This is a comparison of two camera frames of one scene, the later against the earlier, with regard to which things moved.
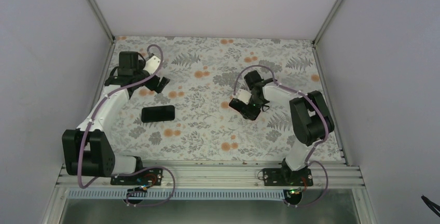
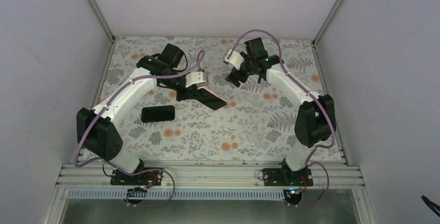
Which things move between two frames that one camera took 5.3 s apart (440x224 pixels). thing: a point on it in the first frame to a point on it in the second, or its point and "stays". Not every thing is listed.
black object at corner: [431, 206] stays
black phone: [157, 113] stays
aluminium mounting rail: [326, 176] stays
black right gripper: [250, 113] to [231, 78]
